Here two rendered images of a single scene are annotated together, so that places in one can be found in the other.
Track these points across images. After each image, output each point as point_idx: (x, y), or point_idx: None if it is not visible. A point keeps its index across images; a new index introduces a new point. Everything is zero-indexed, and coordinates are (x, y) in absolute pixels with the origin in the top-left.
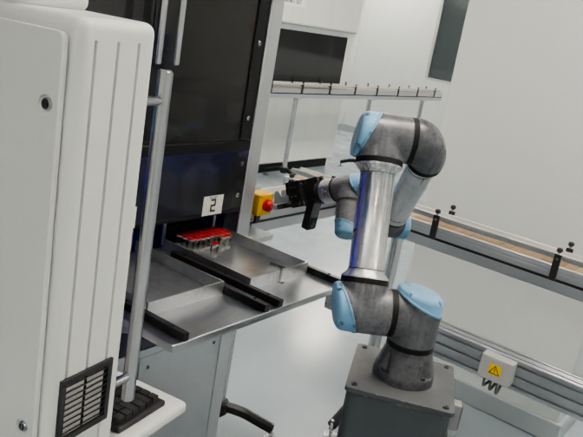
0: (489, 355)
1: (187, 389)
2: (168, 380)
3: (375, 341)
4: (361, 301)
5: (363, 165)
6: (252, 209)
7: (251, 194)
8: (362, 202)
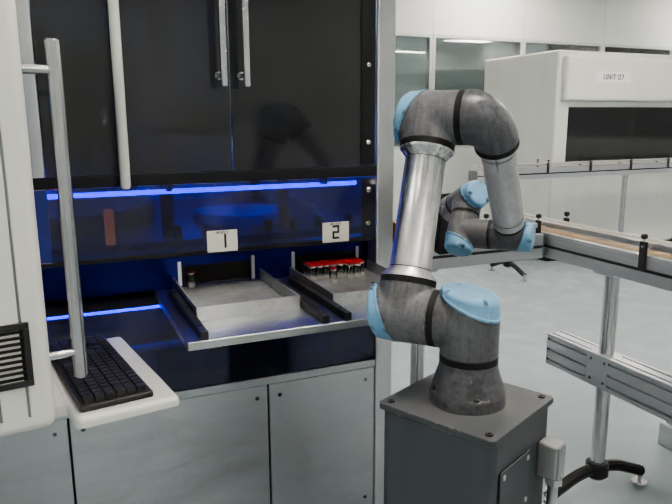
0: None
1: (338, 426)
2: (310, 412)
3: (600, 401)
4: (389, 301)
5: (402, 150)
6: None
7: (388, 223)
8: (401, 191)
